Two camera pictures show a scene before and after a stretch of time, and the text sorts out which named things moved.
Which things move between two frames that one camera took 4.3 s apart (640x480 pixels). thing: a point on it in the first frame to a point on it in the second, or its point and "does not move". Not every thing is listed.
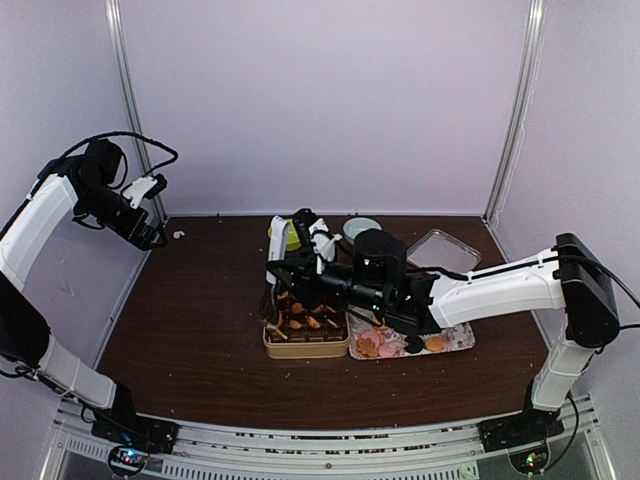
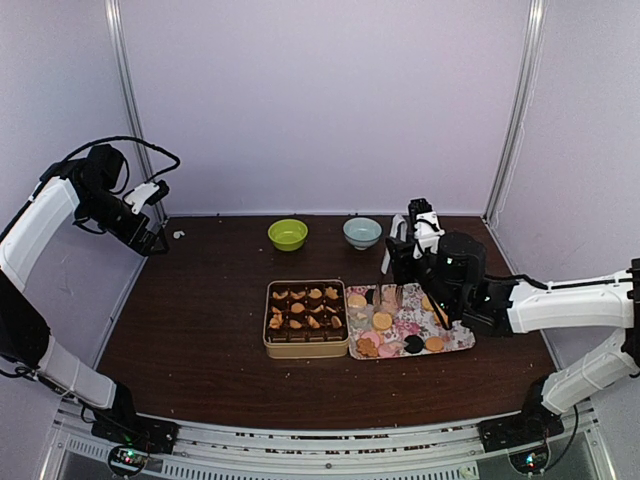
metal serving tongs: x=278 y=239 to x=399 y=219
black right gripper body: x=307 y=297 to x=403 y=275
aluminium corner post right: x=522 y=106 does not move
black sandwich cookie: x=415 y=342 does not move
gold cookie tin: x=312 y=333 does not move
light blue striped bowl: x=354 y=225 does not move
